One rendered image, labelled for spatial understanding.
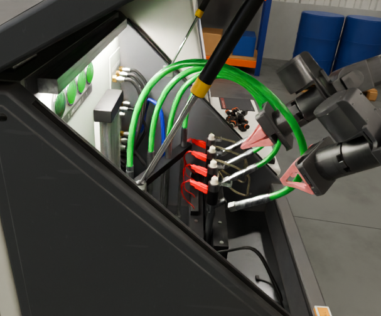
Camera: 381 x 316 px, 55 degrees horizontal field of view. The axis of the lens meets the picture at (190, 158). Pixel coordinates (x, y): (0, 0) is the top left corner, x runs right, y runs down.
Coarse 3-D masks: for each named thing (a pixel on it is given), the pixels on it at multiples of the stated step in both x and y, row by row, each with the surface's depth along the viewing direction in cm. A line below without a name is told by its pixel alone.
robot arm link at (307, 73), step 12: (300, 60) 71; (312, 60) 72; (276, 72) 74; (288, 72) 71; (300, 72) 71; (312, 72) 72; (324, 72) 71; (348, 72) 69; (360, 72) 69; (288, 84) 73; (300, 84) 71; (324, 84) 73; (336, 84) 70; (348, 84) 69; (360, 84) 69
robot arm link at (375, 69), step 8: (376, 56) 70; (352, 64) 70; (360, 64) 70; (368, 64) 70; (376, 64) 70; (336, 72) 72; (344, 72) 70; (368, 72) 70; (376, 72) 70; (368, 80) 70; (376, 80) 70; (360, 88) 70; (368, 88) 70
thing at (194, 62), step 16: (176, 64) 69; (192, 64) 68; (224, 64) 66; (256, 80) 65; (144, 96) 75; (272, 96) 65; (288, 112) 65; (128, 144) 82; (304, 144) 66; (128, 160) 84; (272, 192) 73; (288, 192) 71
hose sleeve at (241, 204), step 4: (256, 196) 75; (260, 196) 74; (264, 196) 74; (268, 196) 73; (240, 200) 77; (244, 200) 76; (248, 200) 76; (252, 200) 75; (256, 200) 75; (260, 200) 74; (264, 200) 74; (268, 200) 73; (236, 204) 77; (240, 204) 77; (244, 204) 76; (248, 204) 76; (252, 204) 75; (256, 204) 75; (236, 208) 77; (240, 208) 77
